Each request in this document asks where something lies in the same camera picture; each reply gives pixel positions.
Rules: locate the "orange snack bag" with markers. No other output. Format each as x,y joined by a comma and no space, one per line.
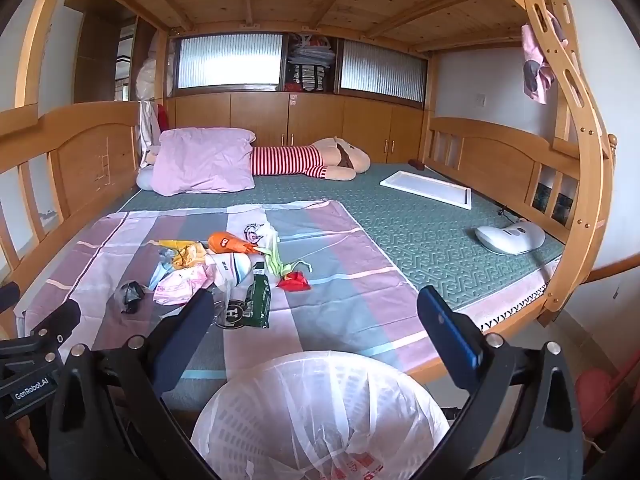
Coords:
226,243

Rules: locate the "white trash bin with bag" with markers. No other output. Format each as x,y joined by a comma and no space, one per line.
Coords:
319,415

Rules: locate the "light blue pillow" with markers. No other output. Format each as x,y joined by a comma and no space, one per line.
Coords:
144,178

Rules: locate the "blue face mask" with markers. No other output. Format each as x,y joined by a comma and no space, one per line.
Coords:
164,266

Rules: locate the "white flat tray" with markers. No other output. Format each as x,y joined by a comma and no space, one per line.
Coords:
434,189

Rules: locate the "pink plaid bed sheet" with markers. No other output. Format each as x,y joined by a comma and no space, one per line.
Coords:
357,300

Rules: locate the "white printed plastic bag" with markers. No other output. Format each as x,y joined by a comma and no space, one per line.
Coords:
262,235

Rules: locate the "pink cloth on ladder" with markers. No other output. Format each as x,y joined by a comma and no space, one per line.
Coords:
538,76

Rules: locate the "white massager device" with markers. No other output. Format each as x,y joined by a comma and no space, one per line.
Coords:
518,238

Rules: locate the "striped plush doll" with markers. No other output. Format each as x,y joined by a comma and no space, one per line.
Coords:
330,158

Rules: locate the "green snack wrapper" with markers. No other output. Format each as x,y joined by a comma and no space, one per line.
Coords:
258,299

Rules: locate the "pink plastic bag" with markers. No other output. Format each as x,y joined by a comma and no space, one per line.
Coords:
180,286

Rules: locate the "black wrapper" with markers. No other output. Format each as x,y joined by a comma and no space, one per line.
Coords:
129,296

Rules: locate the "red wrapper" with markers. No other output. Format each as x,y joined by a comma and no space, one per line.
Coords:
294,281

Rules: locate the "yellow snack wrapper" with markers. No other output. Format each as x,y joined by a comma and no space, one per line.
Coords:
182,254

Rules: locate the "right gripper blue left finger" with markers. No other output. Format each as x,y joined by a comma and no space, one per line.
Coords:
175,340

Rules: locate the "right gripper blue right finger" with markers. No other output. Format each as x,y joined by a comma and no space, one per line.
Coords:
458,342

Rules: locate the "green leaf scrap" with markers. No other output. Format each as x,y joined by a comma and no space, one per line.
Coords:
276,265

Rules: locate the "green woven bed mat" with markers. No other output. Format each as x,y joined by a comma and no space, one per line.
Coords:
432,243

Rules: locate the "pink pillow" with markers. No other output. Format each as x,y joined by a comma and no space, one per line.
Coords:
203,161

